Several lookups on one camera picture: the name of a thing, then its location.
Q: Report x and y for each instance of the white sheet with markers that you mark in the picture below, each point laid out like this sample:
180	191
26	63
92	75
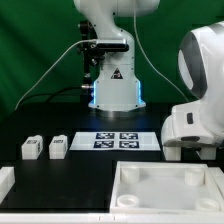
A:
131	141

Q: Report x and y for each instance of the white square tabletop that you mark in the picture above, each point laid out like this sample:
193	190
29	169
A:
166	188

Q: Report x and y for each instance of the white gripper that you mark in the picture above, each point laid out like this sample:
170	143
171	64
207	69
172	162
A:
185	128

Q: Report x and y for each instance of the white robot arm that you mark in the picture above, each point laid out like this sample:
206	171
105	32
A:
201	66

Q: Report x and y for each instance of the white left obstacle bar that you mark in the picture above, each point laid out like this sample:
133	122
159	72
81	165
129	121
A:
7	180

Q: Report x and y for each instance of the white front table strip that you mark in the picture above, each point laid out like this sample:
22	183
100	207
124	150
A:
24	218

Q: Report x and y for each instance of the white right obstacle bar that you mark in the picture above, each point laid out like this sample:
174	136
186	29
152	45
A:
218	176

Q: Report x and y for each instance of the white obstacle bar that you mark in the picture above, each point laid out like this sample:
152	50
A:
218	176
7	180

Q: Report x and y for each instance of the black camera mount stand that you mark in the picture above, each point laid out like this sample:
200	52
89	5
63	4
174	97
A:
94	53

